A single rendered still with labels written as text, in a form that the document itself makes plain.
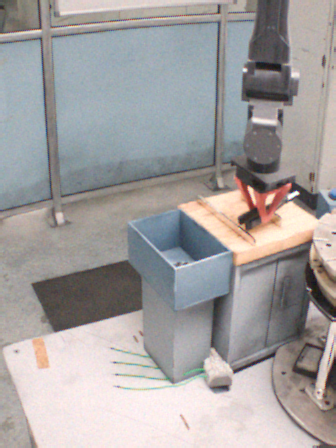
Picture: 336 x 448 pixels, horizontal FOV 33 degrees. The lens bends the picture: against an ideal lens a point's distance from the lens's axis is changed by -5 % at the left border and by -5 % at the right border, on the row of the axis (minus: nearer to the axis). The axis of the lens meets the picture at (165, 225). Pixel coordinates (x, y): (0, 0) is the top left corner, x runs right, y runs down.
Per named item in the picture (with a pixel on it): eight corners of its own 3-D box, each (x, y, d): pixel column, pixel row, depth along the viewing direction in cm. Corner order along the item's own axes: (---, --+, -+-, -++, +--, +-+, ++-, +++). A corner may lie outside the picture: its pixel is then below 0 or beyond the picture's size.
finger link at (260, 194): (258, 234, 96) (261, 183, 90) (233, 214, 101) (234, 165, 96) (289, 222, 98) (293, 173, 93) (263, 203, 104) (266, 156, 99)
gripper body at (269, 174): (266, 194, 90) (269, 151, 86) (229, 168, 98) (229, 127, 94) (297, 183, 93) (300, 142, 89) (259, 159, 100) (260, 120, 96)
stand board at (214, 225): (236, 266, 95) (237, 254, 94) (177, 216, 110) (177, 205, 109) (324, 236, 104) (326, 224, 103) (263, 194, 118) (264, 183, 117)
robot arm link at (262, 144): (299, 66, 86) (244, 60, 87) (300, 90, 76) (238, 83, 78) (292, 135, 92) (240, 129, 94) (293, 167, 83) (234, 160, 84)
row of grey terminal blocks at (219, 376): (233, 391, 105) (235, 375, 103) (209, 394, 105) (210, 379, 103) (221, 357, 114) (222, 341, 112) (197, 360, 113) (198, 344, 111)
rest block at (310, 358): (324, 356, 108) (326, 347, 107) (316, 373, 104) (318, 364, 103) (305, 349, 110) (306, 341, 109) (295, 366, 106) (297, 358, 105)
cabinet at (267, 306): (225, 378, 108) (237, 266, 96) (177, 326, 123) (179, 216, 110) (302, 344, 117) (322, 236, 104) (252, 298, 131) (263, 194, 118)
